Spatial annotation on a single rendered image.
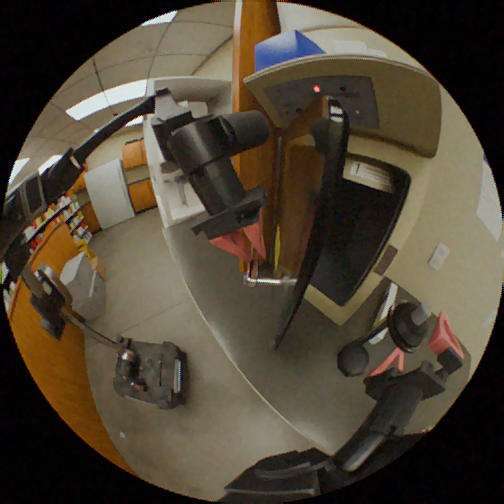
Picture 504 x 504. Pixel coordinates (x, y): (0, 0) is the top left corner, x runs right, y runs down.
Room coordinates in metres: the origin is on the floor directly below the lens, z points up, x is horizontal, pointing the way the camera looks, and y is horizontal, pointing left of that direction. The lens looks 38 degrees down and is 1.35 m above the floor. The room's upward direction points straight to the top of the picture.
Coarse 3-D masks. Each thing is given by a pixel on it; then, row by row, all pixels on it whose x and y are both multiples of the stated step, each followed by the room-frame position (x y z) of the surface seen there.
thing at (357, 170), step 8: (352, 160) 0.28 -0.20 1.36; (360, 160) 0.27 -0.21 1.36; (368, 160) 0.26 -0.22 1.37; (344, 168) 0.29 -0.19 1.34; (352, 168) 0.27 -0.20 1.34; (360, 168) 0.26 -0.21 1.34; (368, 168) 0.25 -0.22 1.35; (376, 168) 0.25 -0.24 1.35; (384, 168) 0.25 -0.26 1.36; (344, 176) 0.28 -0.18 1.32; (352, 176) 0.26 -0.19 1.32; (360, 176) 0.25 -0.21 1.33; (368, 176) 0.25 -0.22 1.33; (376, 176) 0.24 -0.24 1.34; (384, 176) 0.24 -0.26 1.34; (392, 176) 0.25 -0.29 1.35; (368, 184) 0.24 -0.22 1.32; (376, 184) 0.23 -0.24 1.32; (384, 184) 0.23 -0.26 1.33; (392, 184) 0.24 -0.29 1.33; (392, 192) 0.23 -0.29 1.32
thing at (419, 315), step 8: (400, 304) 0.07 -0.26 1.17; (408, 304) 0.06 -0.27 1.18; (416, 304) 0.06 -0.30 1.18; (424, 304) 0.04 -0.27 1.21; (400, 312) 0.06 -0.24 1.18; (408, 312) 0.05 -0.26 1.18; (416, 312) 0.04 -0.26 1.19; (424, 312) 0.03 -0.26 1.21; (400, 320) 0.04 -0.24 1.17; (408, 320) 0.04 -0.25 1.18; (416, 320) 0.03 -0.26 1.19; (424, 320) 0.02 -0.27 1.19; (400, 328) 0.03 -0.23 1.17; (408, 328) 0.02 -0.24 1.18; (416, 328) 0.02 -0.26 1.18; (424, 328) 0.01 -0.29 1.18; (408, 336) 0.01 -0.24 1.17; (416, 336) 0.00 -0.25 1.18; (424, 336) -0.01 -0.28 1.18; (416, 344) -0.01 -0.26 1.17
